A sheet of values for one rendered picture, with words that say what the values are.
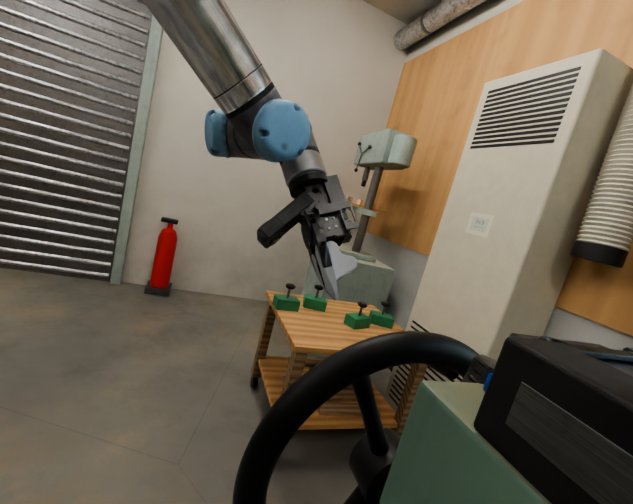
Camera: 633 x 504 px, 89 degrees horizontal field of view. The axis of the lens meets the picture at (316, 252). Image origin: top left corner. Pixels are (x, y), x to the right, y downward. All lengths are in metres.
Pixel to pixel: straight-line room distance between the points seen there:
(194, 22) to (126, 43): 2.53
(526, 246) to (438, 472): 1.32
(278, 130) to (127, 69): 2.52
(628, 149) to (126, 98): 2.80
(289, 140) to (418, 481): 0.36
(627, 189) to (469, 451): 1.39
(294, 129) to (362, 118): 2.76
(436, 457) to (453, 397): 0.03
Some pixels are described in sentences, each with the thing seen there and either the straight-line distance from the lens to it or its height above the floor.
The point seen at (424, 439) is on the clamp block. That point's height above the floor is 0.93.
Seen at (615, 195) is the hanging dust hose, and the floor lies 1.31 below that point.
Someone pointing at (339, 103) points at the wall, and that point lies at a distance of 3.12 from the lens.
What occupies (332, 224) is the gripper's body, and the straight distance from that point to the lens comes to 0.54.
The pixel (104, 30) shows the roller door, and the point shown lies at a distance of 2.99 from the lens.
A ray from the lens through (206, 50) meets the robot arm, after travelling 0.44.
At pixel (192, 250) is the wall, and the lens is 2.92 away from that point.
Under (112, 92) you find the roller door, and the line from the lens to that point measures 2.90.
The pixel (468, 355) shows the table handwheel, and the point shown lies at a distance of 0.34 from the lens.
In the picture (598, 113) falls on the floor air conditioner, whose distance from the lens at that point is 1.66.
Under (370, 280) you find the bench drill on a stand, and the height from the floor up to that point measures 0.60.
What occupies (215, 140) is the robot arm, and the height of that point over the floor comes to 1.09.
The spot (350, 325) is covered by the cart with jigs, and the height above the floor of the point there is 0.54.
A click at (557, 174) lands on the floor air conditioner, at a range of 1.53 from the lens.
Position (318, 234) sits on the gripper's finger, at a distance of 0.50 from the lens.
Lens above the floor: 1.05
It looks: 9 degrees down
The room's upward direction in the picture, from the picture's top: 15 degrees clockwise
